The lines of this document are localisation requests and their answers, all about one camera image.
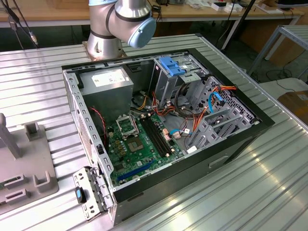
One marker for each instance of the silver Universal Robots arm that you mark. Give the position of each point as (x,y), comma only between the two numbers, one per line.
(103,21)

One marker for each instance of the grey parts rack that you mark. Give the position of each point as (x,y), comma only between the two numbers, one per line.
(29,156)

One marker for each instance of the green motherboard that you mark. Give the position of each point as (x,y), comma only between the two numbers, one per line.
(149,158)

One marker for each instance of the black tripod pole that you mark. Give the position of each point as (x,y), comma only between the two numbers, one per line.
(247,9)

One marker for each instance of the white paper sticker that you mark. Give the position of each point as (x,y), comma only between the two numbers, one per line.
(191,150)

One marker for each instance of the blue black latch button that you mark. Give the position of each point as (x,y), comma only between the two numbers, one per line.
(80,195)

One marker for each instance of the grey metal drive cage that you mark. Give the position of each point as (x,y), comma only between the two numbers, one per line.
(166,89)

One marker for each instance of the small brown cardboard box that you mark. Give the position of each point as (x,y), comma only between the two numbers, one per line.
(296,106)

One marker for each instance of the white box black top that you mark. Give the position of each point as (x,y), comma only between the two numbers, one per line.
(216,8)

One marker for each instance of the grey metal card retention bracket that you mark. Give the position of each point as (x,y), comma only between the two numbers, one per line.
(80,178)

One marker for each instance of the grey power supply unit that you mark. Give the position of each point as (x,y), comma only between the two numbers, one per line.
(106,101)

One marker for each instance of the white side table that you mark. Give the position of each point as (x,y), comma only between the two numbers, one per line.
(272,89)

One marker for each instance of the grey metal disk bay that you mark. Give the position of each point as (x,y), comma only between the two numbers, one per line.
(209,134)

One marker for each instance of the blue expansion slot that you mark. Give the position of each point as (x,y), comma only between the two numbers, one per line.
(136,171)

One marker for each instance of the RAM slot white clips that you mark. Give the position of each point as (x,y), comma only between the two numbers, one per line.
(155,136)
(162,136)

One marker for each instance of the blue plastic drive latch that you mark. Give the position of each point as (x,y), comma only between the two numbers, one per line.
(172,66)

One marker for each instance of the grey metal frame table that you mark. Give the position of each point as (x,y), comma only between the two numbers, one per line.
(297,32)

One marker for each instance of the white cardboard box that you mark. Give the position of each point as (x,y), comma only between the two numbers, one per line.
(234,9)

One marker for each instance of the black open PC case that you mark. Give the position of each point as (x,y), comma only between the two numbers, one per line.
(192,173)

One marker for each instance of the large brown cardboard box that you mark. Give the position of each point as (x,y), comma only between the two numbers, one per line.
(285,53)

